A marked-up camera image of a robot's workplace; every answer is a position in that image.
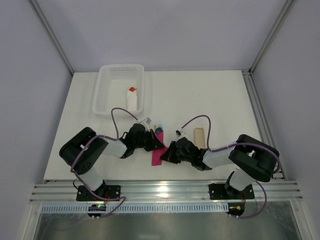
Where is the white rolled napkin bundle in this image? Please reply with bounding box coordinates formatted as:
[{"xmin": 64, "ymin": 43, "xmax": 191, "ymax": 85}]
[{"xmin": 126, "ymin": 89, "xmax": 138, "ymax": 112}]

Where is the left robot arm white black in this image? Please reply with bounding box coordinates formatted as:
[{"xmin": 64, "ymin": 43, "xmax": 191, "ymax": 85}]
[{"xmin": 59, "ymin": 123, "xmax": 165, "ymax": 202}]

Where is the right aluminium frame post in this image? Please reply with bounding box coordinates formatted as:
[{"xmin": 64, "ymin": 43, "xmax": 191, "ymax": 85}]
[{"xmin": 249, "ymin": 0, "xmax": 296, "ymax": 75}]

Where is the white plastic basket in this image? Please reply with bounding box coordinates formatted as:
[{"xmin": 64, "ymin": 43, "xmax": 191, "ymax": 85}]
[{"xmin": 92, "ymin": 64, "xmax": 145, "ymax": 117}]

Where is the right controller board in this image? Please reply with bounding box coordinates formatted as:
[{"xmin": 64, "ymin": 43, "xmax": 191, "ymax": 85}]
[{"xmin": 226, "ymin": 202, "xmax": 245, "ymax": 219}]

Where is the left controller board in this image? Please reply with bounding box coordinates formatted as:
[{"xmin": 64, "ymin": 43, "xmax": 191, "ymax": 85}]
[{"xmin": 87, "ymin": 203, "xmax": 110, "ymax": 220}]

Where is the pink paper napkin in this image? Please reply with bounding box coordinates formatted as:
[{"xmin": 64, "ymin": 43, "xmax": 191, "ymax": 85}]
[{"xmin": 151, "ymin": 131, "xmax": 168, "ymax": 167}]

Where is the aluminium front rail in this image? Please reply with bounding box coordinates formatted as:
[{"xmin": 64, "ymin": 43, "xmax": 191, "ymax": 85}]
[{"xmin": 29, "ymin": 179, "xmax": 303, "ymax": 204}]

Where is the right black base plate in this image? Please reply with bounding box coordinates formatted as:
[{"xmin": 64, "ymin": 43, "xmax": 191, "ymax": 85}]
[{"xmin": 208, "ymin": 183, "xmax": 255, "ymax": 200}]

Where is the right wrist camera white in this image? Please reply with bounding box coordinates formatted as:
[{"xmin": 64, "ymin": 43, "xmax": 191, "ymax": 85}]
[{"xmin": 175, "ymin": 129, "xmax": 186, "ymax": 139}]

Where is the controller board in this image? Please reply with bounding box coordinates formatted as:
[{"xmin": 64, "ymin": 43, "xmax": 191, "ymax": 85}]
[
  {"xmin": 226, "ymin": 202, "xmax": 245, "ymax": 219},
  {"xmin": 87, "ymin": 203, "xmax": 110, "ymax": 220}
]

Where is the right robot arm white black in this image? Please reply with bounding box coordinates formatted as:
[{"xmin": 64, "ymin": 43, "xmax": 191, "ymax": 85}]
[{"xmin": 160, "ymin": 134, "xmax": 280, "ymax": 199}]

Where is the left aluminium frame post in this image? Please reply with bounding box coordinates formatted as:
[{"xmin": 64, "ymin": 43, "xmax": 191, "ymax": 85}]
[{"xmin": 28, "ymin": 0, "xmax": 75, "ymax": 76}]

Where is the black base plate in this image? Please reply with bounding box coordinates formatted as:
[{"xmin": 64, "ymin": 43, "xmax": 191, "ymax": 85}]
[
  {"xmin": 76, "ymin": 185, "xmax": 121, "ymax": 202},
  {"xmin": 208, "ymin": 183, "xmax": 255, "ymax": 200}
]

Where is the beige wooden utensil tray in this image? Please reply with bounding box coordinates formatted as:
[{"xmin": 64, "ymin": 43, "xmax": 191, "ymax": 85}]
[{"xmin": 194, "ymin": 127, "xmax": 206, "ymax": 149}]

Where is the white slotted cable duct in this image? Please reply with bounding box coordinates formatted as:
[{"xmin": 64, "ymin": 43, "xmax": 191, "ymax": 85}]
[{"xmin": 40, "ymin": 202, "xmax": 228, "ymax": 214}]

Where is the right aluminium side rail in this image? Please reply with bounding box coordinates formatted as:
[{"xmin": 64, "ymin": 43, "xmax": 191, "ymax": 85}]
[{"xmin": 240, "ymin": 69, "xmax": 286, "ymax": 181}]

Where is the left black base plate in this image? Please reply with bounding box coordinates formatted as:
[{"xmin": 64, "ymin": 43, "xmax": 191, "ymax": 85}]
[{"xmin": 76, "ymin": 185, "xmax": 121, "ymax": 202}]

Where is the aluminium frame post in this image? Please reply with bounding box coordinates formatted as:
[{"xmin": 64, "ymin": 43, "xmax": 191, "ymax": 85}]
[
  {"xmin": 28, "ymin": 0, "xmax": 75, "ymax": 76},
  {"xmin": 249, "ymin": 0, "xmax": 296, "ymax": 75}
]

